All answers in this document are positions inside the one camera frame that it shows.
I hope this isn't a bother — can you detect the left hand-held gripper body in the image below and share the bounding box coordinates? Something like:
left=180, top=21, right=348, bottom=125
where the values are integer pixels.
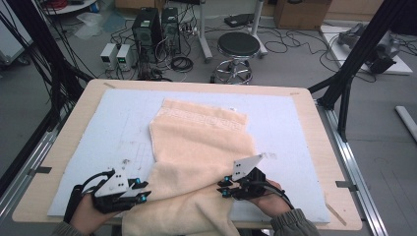
left=90, top=167, right=141, bottom=214

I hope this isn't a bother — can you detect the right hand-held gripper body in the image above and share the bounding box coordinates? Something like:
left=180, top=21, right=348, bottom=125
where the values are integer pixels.
left=228, top=153, right=273, bottom=202

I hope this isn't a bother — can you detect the cream towel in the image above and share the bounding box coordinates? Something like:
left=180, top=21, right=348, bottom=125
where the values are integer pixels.
left=121, top=97, right=260, bottom=236

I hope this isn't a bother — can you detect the person's right hand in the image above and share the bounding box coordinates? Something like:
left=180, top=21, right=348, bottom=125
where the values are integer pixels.
left=248, top=179, right=293, bottom=218

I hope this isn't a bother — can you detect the person's left hand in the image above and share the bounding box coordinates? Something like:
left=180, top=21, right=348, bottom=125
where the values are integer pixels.
left=69, top=195, right=119, bottom=236

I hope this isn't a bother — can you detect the white foam mat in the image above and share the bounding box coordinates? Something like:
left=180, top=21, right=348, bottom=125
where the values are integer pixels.
left=47, top=88, right=331, bottom=224

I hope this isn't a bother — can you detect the white power supply green display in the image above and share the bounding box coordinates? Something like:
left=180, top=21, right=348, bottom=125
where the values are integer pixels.
left=116, top=43, right=137, bottom=72

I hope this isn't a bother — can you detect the white power supply unit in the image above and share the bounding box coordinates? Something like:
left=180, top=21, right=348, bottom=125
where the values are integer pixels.
left=99, top=42, right=118, bottom=71

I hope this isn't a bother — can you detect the black round stool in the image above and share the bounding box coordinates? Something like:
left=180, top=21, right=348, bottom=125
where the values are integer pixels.
left=210, top=31, right=262, bottom=86

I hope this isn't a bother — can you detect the white metal stand leg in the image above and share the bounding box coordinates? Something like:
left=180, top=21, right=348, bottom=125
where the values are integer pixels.
left=196, top=0, right=214, bottom=64
left=248, top=0, right=268, bottom=59

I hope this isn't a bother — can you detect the large black computer tower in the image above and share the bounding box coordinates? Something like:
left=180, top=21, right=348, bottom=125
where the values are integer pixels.
left=131, top=7, right=163, bottom=63

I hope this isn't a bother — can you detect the slim black computer tower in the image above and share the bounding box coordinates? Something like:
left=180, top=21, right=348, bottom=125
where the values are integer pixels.
left=160, top=7, right=182, bottom=55

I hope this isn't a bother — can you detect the white base board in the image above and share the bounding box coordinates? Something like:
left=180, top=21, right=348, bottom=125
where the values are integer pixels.
left=319, top=24, right=414, bottom=77

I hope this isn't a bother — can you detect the black flat case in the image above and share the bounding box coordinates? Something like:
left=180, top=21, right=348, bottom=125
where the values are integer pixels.
left=223, top=13, right=256, bottom=29

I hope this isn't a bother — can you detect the clear plastic bag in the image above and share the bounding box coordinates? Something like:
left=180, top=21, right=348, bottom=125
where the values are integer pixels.
left=73, top=12, right=106, bottom=40

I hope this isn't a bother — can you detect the white tube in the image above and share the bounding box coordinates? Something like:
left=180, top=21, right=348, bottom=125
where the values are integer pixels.
left=394, top=105, right=417, bottom=144

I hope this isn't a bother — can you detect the cardboard box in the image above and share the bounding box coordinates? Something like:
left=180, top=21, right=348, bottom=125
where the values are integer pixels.
left=273, top=0, right=332, bottom=31

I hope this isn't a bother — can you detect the white round table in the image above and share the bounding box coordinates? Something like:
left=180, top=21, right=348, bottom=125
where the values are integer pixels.
left=42, top=0, right=98, bottom=16

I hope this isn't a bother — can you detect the grey machine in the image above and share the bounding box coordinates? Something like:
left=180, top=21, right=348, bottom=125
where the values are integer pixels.
left=337, top=22, right=402, bottom=75

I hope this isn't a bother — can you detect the right hand-held gripper cable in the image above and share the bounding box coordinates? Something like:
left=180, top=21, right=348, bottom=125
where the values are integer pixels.
left=262, top=181, right=295, bottom=210

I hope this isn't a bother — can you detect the black rail bracket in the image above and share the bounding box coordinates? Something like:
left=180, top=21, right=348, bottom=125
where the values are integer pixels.
left=335, top=180, right=358, bottom=193
left=28, top=166, right=53, bottom=175

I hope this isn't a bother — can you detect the aluminium rail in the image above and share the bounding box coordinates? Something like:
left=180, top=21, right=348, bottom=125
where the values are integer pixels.
left=316, top=99, right=389, bottom=236
left=0, top=129, right=58, bottom=219

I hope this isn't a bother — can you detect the coiled black cable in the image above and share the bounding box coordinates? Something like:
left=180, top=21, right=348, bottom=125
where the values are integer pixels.
left=169, top=56, right=195, bottom=74

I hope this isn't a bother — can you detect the black floor cable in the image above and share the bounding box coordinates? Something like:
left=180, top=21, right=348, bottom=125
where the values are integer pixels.
left=262, top=29, right=328, bottom=55

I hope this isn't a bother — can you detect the black metal frame with cables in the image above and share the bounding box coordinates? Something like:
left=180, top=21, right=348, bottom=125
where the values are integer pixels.
left=0, top=0, right=94, bottom=198

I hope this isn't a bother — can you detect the black metal frame stand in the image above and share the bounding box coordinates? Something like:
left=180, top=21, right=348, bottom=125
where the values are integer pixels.
left=308, top=0, right=417, bottom=143

